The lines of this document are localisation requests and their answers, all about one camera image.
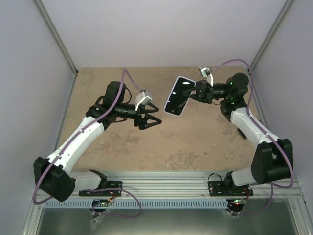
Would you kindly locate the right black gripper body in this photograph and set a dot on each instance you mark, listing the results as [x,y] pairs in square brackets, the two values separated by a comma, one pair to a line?
[208,93]

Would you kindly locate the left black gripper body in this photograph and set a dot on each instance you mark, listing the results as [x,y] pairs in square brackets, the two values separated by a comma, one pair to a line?
[138,120]

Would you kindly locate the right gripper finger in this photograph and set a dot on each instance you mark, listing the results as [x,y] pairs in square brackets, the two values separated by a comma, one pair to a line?
[194,91]
[195,97]

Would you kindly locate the lavender phone case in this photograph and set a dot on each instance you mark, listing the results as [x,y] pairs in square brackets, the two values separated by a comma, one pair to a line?
[171,114]

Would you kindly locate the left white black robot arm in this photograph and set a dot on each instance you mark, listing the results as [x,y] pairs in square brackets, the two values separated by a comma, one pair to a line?
[54,175]

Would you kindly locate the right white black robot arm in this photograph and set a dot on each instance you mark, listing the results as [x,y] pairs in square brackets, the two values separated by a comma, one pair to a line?
[273,156]

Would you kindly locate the left circuit board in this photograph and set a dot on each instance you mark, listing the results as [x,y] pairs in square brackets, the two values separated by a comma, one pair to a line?
[102,202]

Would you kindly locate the circuit board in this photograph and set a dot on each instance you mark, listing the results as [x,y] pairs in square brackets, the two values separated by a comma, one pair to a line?
[102,202]
[238,201]

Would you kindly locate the clear plastic bag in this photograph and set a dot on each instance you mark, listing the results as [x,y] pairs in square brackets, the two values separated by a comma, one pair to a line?
[96,220]

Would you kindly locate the right circuit board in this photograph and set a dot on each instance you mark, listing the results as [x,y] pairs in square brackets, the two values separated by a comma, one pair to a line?
[238,201]

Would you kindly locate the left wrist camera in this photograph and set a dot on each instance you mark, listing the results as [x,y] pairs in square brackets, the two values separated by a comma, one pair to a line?
[142,99]

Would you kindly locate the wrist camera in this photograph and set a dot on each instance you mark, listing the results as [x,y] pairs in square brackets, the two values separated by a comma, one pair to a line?
[142,99]
[206,73]

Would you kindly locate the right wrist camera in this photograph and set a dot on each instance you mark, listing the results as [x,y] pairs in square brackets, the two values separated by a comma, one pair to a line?
[206,73]

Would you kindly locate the aluminium rail platform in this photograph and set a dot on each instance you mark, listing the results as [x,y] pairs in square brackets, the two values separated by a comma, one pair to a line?
[185,184]

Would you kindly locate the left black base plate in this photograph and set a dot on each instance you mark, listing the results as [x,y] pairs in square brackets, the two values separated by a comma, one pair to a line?
[110,190]

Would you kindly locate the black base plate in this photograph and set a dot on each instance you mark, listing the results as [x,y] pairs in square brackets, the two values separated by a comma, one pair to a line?
[110,190]
[219,188]

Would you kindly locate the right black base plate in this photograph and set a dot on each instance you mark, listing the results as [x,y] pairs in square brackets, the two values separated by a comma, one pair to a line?
[219,188]

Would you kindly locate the slotted grey cable duct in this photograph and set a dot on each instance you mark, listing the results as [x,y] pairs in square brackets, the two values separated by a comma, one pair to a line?
[145,204]

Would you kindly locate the right aluminium frame post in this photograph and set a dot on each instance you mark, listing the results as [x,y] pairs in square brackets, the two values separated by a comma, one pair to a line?
[288,4]

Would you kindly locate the aluminium frame post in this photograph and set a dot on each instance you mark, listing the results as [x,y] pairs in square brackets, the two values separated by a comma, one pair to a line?
[288,4]
[55,35]

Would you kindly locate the left aluminium frame post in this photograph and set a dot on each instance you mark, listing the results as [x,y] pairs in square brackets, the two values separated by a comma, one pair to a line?
[55,35]

